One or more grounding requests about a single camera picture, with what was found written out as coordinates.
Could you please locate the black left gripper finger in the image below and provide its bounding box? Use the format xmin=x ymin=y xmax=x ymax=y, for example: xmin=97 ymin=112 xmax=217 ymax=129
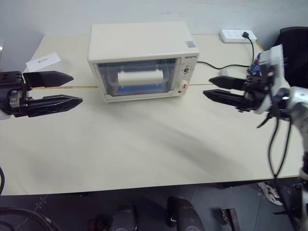
xmin=22 ymin=70 xmax=74 ymax=89
xmin=25 ymin=94 xmax=84 ymax=118

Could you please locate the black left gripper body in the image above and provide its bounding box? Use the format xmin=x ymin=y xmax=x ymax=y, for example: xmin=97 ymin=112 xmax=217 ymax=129
xmin=0 ymin=71 xmax=34 ymax=118

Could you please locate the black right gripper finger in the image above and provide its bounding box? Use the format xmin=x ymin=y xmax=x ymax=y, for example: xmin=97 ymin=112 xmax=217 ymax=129
xmin=203 ymin=89 xmax=248 ymax=109
xmin=208 ymin=75 xmax=249 ymax=92

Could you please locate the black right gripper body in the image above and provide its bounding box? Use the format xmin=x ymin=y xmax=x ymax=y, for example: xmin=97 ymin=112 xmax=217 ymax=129
xmin=237 ymin=74 xmax=273 ymax=114

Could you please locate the white oven timer knob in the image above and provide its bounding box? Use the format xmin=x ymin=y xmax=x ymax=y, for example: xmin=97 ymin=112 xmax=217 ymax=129
xmin=177 ymin=80 xmax=190 ymax=91

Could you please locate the glass toaster oven door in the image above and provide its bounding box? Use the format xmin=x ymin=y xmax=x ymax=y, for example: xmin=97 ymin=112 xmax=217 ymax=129
xmin=96 ymin=58 xmax=179 ymax=97

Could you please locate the white toaster oven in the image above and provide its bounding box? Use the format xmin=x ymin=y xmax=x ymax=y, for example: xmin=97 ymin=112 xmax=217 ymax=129
xmin=87 ymin=21 xmax=200 ymax=103

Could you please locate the white paper card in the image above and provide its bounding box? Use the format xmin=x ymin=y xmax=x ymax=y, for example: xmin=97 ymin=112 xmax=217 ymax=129
xmin=26 ymin=51 xmax=61 ymax=73

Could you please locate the white power strip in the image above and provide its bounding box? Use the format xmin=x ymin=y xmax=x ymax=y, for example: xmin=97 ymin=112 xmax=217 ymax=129
xmin=218 ymin=29 xmax=257 ymax=44

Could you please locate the black office chair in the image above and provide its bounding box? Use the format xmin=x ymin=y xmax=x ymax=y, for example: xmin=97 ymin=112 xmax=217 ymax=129
xmin=278 ymin=26 xmax=308 ymax=88

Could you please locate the white sneaker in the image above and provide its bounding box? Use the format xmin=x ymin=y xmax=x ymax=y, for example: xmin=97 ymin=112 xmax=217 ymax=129
xmin=257 ymin=181 xmax=285 ymax=206

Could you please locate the black metal stand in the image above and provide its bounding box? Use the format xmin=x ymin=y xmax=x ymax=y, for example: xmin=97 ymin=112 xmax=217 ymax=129
xmin=273 ymin=179 xmax=308 ymax=231

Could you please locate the brown curved hoop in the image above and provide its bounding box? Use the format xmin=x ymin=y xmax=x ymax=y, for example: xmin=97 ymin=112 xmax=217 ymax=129
xmin=0 ymin=207 xmax=62 ymax=231

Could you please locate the dark rounded shape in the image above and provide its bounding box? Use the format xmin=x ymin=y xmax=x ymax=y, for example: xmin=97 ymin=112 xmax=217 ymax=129
xmin=167 ymin=196 xmax=204 ymax=231
xmin=112 ymin=203 xmax=138 ymax=231

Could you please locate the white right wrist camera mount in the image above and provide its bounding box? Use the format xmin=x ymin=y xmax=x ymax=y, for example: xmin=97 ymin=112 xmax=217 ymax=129
xmin=255 ymin=44 xmax=286 ymax=115

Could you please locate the black oven power cable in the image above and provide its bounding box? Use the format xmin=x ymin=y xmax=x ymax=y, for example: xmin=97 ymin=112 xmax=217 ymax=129
xmin=197 ymin=36 xmax=256 ymax=71

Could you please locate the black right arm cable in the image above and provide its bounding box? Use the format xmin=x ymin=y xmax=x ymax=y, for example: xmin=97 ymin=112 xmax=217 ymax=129
xmin=256 ymin=111 xmax=293 ymax=179

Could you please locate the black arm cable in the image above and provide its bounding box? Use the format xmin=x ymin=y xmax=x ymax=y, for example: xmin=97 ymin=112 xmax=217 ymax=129
xmin=256 ymin=111 xmax=293 ymax=179
xmin=0 ymin=166 xmax=6 ymax=196

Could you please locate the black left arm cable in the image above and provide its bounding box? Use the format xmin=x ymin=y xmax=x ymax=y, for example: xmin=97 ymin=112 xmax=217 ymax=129
xmin=0 ymin=166 xmax=6 ymax=196

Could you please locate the dark metal bracket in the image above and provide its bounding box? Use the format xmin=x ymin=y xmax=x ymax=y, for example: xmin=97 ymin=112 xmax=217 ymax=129
xmin=221 ymin=208 xmax=239 ymax=231

